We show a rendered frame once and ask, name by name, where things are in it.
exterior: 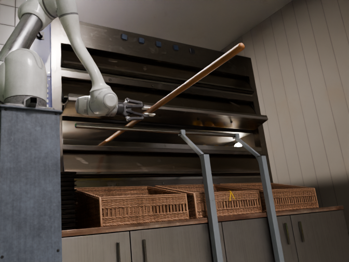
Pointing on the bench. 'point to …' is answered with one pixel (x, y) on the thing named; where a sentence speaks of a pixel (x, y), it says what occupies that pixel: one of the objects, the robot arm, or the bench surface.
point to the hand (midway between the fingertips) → (148, 111)
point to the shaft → (187, 84)
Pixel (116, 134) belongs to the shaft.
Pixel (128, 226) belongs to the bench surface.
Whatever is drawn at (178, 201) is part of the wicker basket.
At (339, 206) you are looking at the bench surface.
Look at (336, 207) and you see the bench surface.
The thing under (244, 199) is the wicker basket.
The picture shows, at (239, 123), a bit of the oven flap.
